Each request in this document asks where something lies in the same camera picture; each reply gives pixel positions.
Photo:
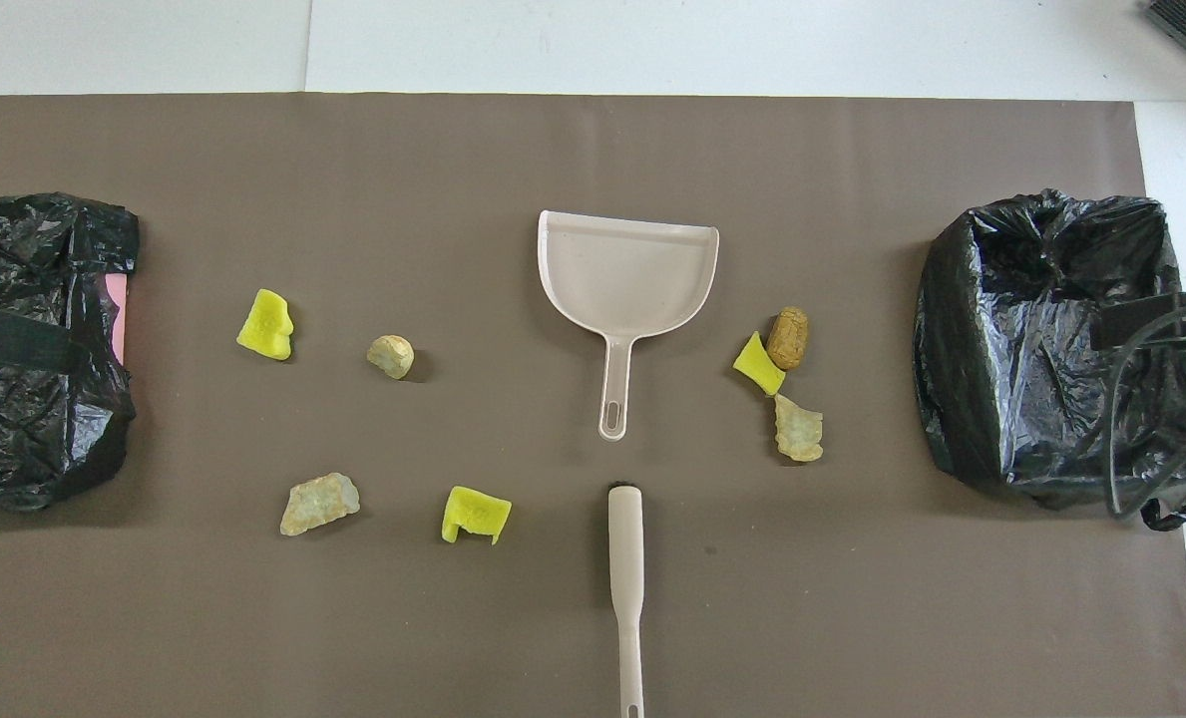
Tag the beige plastic dustpan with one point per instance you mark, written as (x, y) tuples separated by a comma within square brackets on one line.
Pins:
[(622, 279)]

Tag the small yellow sponge wedge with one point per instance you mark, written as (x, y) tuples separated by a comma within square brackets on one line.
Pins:
[(758, 365)]

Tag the beige brush with black bristles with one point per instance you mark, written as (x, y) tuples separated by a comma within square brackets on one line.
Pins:
[(626, 538)]

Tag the yellow u-shaped sponge piece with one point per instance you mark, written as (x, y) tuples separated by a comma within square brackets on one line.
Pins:
[(473, 509)]

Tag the brown cork-like lump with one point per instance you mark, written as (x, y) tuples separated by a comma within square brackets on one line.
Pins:
[(788, 337)]

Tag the small beige round lump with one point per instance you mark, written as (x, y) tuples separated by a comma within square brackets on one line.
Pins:
[(391, 356)]

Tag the pale jagged foam chunk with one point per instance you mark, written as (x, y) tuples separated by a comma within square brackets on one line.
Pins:
[(798, 431)]

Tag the pale greenish foam chunk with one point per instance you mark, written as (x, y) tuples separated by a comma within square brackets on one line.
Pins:
[(317, 505)]

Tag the yellow sponge block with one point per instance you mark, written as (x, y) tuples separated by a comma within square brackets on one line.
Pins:
[(265, 327)]

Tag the black plastic trash bag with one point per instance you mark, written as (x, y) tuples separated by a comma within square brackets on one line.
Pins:
[(1001, 399), (14, 439)]

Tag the pink plastic bin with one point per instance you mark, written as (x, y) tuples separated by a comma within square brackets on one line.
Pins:
[(119, 319)]

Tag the brown table mat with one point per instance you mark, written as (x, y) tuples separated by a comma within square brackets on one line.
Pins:
[(553, 150)]

